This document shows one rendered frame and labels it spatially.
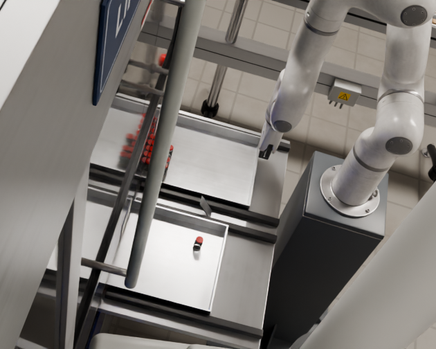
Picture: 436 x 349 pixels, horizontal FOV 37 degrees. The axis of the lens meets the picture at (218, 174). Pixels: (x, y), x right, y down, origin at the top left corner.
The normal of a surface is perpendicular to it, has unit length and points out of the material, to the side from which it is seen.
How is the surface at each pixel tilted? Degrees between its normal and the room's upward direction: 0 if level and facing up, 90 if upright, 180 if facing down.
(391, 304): 90
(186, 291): 0
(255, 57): 90
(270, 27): 0
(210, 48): 90
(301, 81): 44
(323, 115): 0
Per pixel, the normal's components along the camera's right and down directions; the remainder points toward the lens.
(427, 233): -0.92, 0.15
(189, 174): 0.21, -0.59
